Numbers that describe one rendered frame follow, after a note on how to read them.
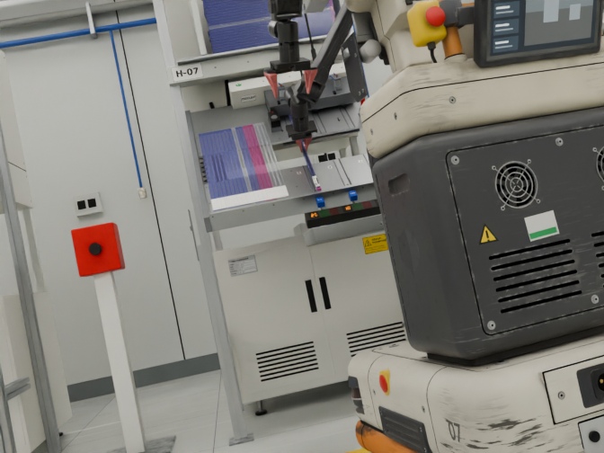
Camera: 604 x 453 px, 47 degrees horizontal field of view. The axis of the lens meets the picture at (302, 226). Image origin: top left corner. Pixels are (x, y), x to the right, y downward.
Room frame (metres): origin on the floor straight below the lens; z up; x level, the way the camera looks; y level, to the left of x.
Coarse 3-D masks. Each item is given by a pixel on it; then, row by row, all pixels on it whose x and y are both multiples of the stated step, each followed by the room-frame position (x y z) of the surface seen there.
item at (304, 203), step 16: (320, 192) 2.27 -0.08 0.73; (336, 192) 2.28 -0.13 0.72; (368, 192) 2.31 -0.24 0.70; (240, 208) 2.24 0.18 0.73; (256, 208) 2.25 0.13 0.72; (272, 208) 2.27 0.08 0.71; (288, 208) 2.28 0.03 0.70; (304, 208) 2.30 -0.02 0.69; (224, 224) 2.27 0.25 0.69; (240, 224) 2.28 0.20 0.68
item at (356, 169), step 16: (336, 160) 2.44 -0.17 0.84; (352, 160) 2.43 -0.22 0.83; (368, 160) 2.42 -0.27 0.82; (288, 176) 2.39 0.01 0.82; (304, 176) 2.38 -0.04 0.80; (320, 176) 2.37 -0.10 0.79; (336, 176) 2.37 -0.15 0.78; (352, 176) 2.36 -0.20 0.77; (368, 176) 2.35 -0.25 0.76; (208, 192) 2.35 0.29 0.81; (288, 192) 2.32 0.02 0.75; (304, 192) 2.31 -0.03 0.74; (208, 208) 2.29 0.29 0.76
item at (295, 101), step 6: (294, 96) 2.35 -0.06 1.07; (294, 102) 2.32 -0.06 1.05; (300, 102) 2.32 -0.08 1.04; (306, 102) 2.33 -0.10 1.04; (294, 108) 2.32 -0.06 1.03; (300, 108) 2.32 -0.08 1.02; (306, 108) 2.34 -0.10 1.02; (294, 114) 2.34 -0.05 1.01; (300, 114) 2.33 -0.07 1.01; (306, 114) 2.35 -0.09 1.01
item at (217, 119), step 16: (192, 112) 2.76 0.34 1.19; (208, 112) 2.75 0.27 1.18; (224, 112) 2.74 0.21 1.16; (240, 112) 2.73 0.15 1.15; (256, 112) 2.72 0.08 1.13; (320, 112) 2.69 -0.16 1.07; (336, 112) 2.68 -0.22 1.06; (352, 112) 2.67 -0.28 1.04; (208, 128) 2.66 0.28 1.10; (224, 128) 2.65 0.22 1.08; (320, 128) 2.60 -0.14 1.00; (336, 128) 2.59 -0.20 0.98; (352, 128) 2.59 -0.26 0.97; (272, 144) 2.56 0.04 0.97; (288, 144) 2.62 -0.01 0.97
